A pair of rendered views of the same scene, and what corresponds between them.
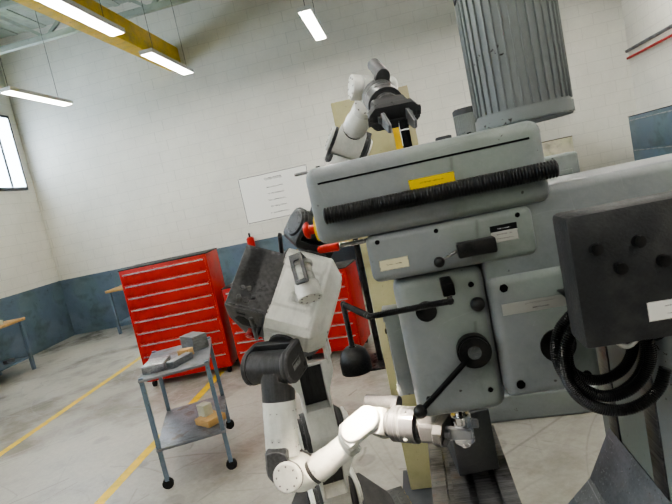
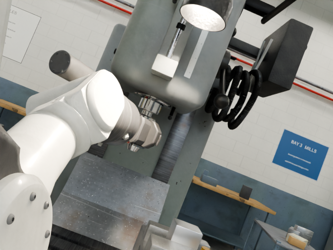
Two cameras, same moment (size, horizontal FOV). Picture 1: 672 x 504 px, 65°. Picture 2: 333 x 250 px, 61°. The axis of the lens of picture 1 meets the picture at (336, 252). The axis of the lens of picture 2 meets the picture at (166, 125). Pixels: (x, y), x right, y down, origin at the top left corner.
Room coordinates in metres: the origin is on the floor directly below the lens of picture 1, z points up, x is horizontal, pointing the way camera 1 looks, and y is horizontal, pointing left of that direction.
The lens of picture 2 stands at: (1.26, 0.41, 1.23)
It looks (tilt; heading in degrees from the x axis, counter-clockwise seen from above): 3 degrees up; 258
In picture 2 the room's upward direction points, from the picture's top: 22 degrees clockwise
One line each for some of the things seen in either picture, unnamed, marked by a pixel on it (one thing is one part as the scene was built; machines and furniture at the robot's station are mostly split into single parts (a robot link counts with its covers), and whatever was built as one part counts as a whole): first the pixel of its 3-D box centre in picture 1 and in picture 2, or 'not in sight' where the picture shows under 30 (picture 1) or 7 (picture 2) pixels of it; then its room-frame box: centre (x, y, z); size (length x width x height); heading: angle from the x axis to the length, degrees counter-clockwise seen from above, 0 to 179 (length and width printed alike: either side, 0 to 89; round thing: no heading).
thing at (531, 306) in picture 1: (531, 317); not in sight; (1.15, -0.40, 1.47); 0.24 x 0.19 x 0.26; 171
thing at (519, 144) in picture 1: (422, 183); not in sight; (1.18, -0.22, 1.81); 0.47 x 0.26 x 0.16; 81
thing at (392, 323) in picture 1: (398, 349); (182, 22); (1.20, -0.10, 1.45); 0.04 x 0.04 x 0.21; 81
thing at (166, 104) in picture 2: not in sight; (152, 99); (1.18, -0.20, 1.31); 0.09 x 0.09 x 0.01
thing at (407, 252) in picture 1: (445, 238); not in sight; (1.17, -0.25, 1.68); 0.34 x 0.24 x 0.10; 81
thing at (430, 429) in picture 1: (426, 426); (121, 124); (1.23, -0.13, 1.23); 0.13 x 0.12 x 0.10; 149
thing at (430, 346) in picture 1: (446, 331); (180, 32); (1.18, -0.21, 1.47); 0.21 x 0.19 x 0.32; 171
